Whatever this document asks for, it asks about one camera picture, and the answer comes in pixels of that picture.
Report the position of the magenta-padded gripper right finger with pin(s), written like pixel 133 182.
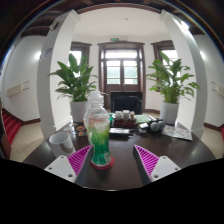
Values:
pixel 165 167

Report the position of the dark wooden glazed door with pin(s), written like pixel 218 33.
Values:
pixel 121 71

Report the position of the green exit sign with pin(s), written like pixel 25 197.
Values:
pixel 114 39

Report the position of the white wall radiator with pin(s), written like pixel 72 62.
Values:
pixel 219 89
pixel 17 89

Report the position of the grey round headset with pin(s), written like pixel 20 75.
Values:
pixel 156 126

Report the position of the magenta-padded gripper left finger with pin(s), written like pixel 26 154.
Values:
pixel 60 167

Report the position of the potted leafy plant, white pot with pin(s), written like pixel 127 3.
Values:
pixel 171 83
pixel 76 83

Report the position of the flat black device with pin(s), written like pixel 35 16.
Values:
pixel 119 131

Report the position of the flat round red coaster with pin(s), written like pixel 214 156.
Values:
pixel 111 163

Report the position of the green book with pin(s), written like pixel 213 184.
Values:
pixel 142 118

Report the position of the printed paper brochure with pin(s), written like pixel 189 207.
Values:
pixel 177 132

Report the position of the dark-framed window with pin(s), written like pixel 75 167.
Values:
pixel 166 50
pixel 77 53

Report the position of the white ceramic mug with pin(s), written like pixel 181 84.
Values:
pixel 60 143

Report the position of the clear bottle with green label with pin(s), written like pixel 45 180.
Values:
pixel 97 133

